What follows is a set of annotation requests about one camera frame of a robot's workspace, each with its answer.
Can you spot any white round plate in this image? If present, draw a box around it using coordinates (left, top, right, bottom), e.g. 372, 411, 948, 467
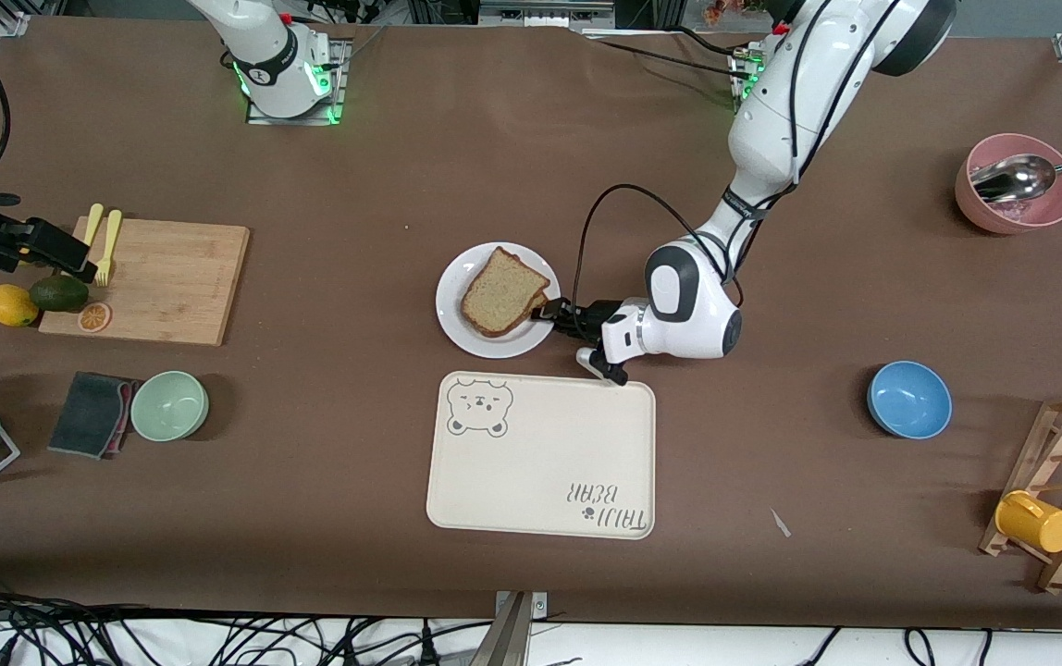
436, 242, 562, 360

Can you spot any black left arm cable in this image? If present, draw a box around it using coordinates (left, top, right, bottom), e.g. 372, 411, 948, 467
575, 0, 902, 308

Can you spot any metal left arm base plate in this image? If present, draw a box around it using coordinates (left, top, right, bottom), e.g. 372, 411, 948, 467
730, 44, 765, 114

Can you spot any black cable tangle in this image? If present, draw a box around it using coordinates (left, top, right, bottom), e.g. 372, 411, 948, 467
0, 592, 495, 666

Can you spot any blue bowl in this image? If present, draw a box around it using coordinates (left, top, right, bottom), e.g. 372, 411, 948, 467
867, 361, 953, 439

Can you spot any metal spoon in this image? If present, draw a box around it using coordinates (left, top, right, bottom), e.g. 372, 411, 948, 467
969, 152, 1062, 204

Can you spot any grey metal box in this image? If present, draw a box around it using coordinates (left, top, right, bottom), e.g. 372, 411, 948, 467
478, 0, 617, 29

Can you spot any pale green bowl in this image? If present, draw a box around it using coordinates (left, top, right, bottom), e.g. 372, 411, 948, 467
130, 370, 210, 442

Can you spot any plain bread slice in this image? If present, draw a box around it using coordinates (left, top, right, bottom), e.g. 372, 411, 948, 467
460, 245, 551, 337

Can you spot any yellow plastic knife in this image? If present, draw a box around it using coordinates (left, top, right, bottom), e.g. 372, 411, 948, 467
71, 203, 105, 281

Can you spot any pink bowl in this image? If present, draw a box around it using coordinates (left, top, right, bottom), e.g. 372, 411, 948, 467
955, 133, 1062, 236

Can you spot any yellow mug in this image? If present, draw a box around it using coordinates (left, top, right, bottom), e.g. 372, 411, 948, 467
994, 490, 1062, 554

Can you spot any dark grey folded cloth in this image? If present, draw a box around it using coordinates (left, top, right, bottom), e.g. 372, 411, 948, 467
47, 371, 140, 461

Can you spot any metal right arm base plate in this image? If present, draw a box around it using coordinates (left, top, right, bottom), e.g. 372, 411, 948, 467
245, 35, 352, 127

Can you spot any yellow plastic fork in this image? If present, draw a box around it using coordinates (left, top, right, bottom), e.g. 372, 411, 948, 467
94, 209, 123, 287

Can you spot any metal stand bracket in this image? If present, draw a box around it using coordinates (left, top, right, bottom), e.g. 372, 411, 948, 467
471, 590, 550, 666

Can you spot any black cable on table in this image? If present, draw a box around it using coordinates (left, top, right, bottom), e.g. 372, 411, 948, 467
587, 28, 754, 82

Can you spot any cream bear print tray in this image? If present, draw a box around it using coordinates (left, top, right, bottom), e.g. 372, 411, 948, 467
426, 371, 657, 540

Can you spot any wooden cutting board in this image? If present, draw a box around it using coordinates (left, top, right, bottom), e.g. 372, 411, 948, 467
38, 216, 251, 347

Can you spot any green avocado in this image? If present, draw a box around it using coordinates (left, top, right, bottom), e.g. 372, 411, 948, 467
29, 275, 90, 314

